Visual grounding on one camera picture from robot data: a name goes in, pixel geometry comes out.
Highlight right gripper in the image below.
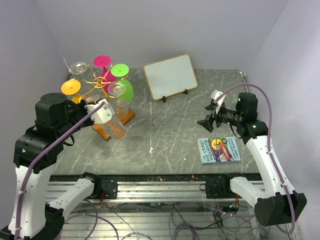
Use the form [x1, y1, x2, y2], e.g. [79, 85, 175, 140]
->
[197, 102, 243, 132]

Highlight clear wine glass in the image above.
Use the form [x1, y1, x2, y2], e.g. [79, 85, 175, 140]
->
[85, 94, 127, 140]
[108, 81, 129, 120]
[70, 61, 91, 81]

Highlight green plastic wine glass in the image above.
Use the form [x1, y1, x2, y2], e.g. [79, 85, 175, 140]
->
[108, 63, 134, 102]

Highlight pink plastic wine glass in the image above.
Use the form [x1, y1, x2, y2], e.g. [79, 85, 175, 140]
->
[93, 55, 116, 83]

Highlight orange plastic wine glass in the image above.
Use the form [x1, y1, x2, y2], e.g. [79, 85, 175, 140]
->
[60, 78, 86, 104]

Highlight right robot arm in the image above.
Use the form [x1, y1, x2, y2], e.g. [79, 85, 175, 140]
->
[197, 90, 307, 227]

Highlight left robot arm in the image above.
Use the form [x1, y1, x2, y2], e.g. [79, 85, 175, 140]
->
[0, 92, 114, 240]

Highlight treehouse children's book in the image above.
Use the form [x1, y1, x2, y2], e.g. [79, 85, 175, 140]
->
[197, 137, 241, 165]

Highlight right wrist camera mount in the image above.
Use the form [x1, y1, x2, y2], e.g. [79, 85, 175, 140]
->
[210, 89, 226, 114]

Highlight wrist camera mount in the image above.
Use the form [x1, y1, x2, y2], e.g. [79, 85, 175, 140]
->
[210, 89, 226, 114]
[84, 98, 115, 124]

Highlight small whiteboard wooden frame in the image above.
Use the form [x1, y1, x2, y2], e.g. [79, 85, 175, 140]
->
[143, 54, 198, 101]

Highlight aluminium rail frame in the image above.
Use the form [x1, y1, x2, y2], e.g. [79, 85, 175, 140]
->
[24, 174, 296, 240]

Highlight gold wire glass rack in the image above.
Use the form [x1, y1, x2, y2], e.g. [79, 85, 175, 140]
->
[84, 64, 135, 126]

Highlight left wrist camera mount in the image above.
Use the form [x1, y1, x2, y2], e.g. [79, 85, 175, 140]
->
[84, 98, 115, 124]

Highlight loose cables under table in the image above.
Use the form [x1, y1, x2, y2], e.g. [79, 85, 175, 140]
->
[57, 197, 266, 240]

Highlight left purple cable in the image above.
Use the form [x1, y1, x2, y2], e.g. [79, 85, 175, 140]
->
[13, 101, 106, 240]

